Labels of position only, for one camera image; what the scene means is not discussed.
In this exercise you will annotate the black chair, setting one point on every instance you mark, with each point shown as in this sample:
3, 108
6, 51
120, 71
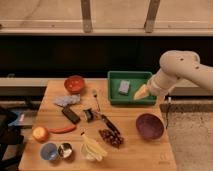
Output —
9, 135

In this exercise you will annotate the small black can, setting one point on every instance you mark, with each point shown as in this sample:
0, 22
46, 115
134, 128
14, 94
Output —
89, 116

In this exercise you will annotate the red bowl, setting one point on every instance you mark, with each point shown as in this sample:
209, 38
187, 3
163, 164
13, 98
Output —
74, 84

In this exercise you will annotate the yellow banana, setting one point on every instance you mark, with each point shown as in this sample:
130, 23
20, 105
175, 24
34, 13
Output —
94, 145

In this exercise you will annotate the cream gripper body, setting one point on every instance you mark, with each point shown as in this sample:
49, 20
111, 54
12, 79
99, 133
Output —
142, 92

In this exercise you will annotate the red yellow apple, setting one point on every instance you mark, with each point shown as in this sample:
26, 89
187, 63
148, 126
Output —
40, 134

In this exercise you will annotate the black handled knife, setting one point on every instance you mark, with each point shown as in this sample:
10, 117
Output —
109, 124

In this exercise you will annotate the dark grape bunch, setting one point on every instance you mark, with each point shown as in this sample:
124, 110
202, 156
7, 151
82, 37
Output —
111, 138

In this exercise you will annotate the black rectangular block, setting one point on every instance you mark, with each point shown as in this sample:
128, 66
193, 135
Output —
71, 115

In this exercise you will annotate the blue cup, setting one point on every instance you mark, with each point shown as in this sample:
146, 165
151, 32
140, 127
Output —
49, 152

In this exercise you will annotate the crumpled blue cloth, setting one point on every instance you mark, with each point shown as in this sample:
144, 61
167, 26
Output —
67, 100

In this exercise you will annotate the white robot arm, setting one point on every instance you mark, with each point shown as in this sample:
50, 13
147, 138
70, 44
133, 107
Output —
176, 65

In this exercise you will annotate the silver fork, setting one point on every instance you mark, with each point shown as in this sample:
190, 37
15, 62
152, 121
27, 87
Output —
95, 96

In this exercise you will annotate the green plastic bin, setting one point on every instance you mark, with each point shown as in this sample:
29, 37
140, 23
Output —
136, 79

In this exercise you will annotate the blue sponge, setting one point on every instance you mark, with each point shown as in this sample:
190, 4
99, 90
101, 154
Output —
124, 87

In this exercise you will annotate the metal cup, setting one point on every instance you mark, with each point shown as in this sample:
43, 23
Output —
65, 150

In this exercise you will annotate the red chili pepper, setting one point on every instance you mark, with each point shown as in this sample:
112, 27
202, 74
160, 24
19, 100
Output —
66, 129

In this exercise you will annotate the purple bowl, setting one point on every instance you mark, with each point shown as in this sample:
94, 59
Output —
149, 126

